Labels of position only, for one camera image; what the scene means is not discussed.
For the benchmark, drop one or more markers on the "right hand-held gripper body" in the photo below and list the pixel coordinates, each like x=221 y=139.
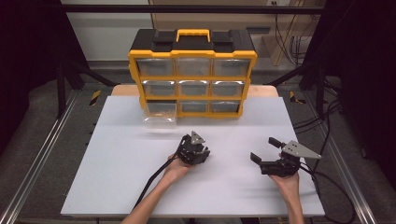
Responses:
x=289 y=165

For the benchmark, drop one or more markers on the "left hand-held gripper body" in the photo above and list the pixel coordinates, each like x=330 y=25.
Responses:
x=193 y=152

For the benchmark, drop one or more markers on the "clear plastic drawer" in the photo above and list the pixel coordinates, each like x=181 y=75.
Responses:
x=160 y=109

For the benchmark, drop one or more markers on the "yellow and black drawer cabinet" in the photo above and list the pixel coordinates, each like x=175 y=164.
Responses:
x=155 y=39

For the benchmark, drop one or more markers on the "person's right hand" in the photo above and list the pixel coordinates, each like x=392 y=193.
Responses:
x=289 y=185

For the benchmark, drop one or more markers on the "person's left hand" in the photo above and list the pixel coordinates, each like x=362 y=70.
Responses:
x=174 y=169

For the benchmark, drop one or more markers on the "yellow and black tape marker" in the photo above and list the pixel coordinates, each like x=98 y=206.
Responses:
x=95 y=97
x=293 y=97

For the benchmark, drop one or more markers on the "set of clear cabinet drawers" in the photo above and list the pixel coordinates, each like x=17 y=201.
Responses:
x=193 y=88

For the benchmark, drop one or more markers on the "black metal stand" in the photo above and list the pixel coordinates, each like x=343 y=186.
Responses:
x=61 y=90
x=320 y=90

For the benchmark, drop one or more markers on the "black curtain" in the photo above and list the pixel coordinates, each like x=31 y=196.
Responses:
x=28 y=62
x=367 y=77

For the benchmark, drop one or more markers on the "black horizontal bar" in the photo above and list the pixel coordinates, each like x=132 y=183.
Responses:
x=186 y=8

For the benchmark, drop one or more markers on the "aluminium floor rail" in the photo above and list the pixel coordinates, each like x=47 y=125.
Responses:
x=31 y=174
x=365 y=214

